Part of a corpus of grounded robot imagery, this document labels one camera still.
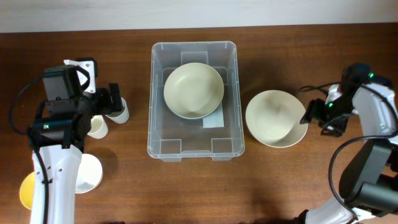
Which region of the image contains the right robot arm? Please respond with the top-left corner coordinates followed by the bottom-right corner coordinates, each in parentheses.
top-left (294, 63), bottom-right (397, 224)

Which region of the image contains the small yellow bowl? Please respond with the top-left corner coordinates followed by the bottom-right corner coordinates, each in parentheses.
top-left (19, 172), bottom-right (35, 210)

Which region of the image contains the grey cup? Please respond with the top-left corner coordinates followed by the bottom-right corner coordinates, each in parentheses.
top-left (106, 98), bottom-right (129, 124)

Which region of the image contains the cream bowl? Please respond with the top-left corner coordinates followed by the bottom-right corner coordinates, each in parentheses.
top-left (164, 62), bottom-right (224, 118)
top-left (245, 90), bottom-right (308, 148)

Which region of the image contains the dark blue bowl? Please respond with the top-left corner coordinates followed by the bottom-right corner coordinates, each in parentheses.
top-left (164, 101), bottom-right (222, 120)

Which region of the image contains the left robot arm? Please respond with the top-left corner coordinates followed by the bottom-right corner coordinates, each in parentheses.
top-left (27, 57), bottom-right (122, 223)

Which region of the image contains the clear plastic storage container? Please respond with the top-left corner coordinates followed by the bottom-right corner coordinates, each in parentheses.
top-left (147, 41), bottom-right (245, 162)

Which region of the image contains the cream cup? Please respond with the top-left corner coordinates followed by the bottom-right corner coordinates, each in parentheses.
top-left (88, 115), bottom-right (108, 139)

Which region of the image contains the small white bowl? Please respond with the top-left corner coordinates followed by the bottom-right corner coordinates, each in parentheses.
top-left (75, 154), bottom-right (103, 194)

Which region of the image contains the white label in container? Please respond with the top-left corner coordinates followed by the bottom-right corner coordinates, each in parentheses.
top-left (202, 104), bottom-right (224, 128)

